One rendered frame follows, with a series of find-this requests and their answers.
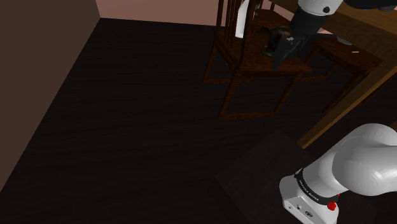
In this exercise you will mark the grey round dish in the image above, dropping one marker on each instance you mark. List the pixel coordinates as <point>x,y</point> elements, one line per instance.
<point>344,41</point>

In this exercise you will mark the dark wooden spindle-back chair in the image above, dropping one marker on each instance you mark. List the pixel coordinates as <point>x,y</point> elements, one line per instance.
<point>257,63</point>

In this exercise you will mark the small yellow stick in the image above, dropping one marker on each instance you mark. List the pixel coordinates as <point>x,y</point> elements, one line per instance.
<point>355,52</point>

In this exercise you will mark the brown wooden table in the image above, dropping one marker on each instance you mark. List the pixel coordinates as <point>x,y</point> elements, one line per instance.
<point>366,28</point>

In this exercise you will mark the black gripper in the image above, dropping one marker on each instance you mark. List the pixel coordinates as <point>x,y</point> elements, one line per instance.
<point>305,23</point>

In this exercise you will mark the white bottle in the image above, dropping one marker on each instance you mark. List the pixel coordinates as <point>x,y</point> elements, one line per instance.
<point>240,21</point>

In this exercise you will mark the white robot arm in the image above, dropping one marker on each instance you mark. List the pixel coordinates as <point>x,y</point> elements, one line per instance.
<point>356,164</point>

